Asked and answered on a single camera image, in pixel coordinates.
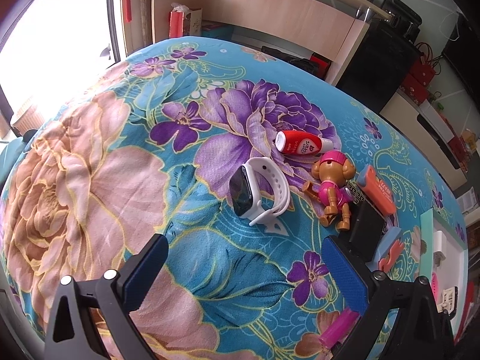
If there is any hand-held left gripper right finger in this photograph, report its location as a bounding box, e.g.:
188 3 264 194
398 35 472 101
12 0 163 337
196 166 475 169
322 235 454 360

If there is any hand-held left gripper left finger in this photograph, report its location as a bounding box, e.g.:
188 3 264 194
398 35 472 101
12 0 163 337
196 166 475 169
43 233 169 360

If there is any black cube adapter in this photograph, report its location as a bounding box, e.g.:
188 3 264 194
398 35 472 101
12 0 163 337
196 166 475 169
346 202 388 264

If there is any salmon and blue plastic toy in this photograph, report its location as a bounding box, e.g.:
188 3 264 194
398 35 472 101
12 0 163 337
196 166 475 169
369 226 406 274

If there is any translucent pink stick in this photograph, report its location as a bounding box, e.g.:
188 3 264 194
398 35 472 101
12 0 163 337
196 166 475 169
319 306 359 349

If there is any black gold patterned lighter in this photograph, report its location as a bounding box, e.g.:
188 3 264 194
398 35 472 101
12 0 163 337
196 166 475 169
344 184 362 205

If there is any pink brown toy dog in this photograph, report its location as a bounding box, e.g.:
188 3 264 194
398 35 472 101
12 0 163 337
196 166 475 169
302 150 355 232

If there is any white charger plug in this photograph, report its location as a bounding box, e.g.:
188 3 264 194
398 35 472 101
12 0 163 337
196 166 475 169
433 231 462 265

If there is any cream plastic phone holder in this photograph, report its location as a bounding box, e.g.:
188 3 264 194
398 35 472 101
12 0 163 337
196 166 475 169
439 287 459 314

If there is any teal cardboard box lid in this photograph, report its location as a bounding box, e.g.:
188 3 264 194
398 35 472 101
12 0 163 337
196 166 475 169
419 208 471 346

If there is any white smartwatch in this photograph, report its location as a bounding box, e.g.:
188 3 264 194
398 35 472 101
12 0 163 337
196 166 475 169
229 156 290 227

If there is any small red white bottle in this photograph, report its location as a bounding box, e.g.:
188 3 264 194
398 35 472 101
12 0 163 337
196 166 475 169
275 130 334 156

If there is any floral blue blanket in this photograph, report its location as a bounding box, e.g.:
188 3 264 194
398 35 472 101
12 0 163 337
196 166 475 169
0 37 469 360

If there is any white tv stand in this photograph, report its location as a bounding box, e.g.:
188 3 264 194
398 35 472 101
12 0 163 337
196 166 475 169
380 92 469 192

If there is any teal chair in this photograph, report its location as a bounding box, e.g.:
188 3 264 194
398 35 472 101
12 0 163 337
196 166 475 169
0 129 38 192

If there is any red gift box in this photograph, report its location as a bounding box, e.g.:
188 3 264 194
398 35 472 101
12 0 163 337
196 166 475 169
397 73 430 106

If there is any small red box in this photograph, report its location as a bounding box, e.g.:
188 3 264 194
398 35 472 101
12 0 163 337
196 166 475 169
309 54 332 77

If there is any black water dispenser cabinet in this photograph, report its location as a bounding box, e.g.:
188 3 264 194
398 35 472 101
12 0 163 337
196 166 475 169
335 0 422 111

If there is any black foot stepper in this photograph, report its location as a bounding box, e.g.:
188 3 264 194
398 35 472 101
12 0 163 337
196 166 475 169
260 45 312 72

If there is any teal storage box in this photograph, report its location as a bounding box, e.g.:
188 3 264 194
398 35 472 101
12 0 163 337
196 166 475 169
200 22 235 40

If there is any red tissue box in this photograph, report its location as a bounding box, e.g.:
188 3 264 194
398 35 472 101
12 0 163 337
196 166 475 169
169 3 188 38

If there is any beige paper bag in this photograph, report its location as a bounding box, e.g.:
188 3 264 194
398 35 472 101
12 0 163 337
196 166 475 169
184 7 203 37

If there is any curved wooden shelf unit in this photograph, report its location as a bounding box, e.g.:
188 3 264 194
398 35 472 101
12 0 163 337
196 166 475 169
146 0 391 83

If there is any beige patterned curtain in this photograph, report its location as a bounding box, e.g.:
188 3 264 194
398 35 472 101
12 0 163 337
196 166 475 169
133 0 154 46

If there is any red gift bag with handles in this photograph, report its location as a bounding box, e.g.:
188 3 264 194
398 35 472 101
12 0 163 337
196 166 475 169
409 43 437 87

